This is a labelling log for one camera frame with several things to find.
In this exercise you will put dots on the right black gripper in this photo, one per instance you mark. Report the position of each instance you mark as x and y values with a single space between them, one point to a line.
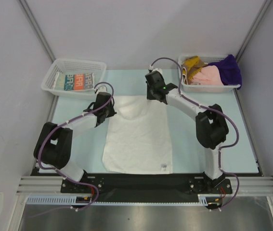
151 94

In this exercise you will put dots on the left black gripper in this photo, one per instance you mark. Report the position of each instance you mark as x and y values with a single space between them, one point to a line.
112 112

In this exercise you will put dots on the colourful rabbit print towel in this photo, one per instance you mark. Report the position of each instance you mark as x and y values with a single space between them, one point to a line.
74 82

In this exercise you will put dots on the white towel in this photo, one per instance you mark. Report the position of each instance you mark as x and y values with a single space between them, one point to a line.
138 139

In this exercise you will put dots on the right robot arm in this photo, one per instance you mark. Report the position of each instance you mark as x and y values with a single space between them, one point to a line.
211 127

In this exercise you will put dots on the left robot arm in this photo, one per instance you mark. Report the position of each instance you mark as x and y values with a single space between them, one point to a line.
54 144

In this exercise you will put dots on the white basket with towels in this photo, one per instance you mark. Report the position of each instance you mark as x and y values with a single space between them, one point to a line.
205 88

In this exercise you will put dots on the empty white plastic basket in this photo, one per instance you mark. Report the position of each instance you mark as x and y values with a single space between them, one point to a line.
73 66

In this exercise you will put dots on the yellow patterned towel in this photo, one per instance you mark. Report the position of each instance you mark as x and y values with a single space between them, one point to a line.
191 67

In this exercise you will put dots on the pink towel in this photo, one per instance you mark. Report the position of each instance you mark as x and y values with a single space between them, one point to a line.
208 75

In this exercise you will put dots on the purple towel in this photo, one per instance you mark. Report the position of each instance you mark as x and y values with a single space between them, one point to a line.
229 71

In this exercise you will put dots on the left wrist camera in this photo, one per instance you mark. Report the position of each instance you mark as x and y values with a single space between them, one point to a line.
102 88

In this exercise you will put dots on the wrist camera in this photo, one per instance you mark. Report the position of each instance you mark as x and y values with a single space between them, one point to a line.
102 88
152 69

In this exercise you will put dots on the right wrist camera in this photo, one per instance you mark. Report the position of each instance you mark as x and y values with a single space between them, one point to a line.
152 69

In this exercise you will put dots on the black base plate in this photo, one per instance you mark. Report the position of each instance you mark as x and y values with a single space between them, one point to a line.
156 189

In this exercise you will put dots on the left aluminium corner post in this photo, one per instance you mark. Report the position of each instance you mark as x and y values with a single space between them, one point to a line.
36 28

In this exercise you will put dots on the aluminium corner post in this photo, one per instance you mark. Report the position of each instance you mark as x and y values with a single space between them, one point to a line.
36 28
253 29

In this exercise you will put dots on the right aluminium corner post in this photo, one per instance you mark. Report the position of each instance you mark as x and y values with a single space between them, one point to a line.
253 29

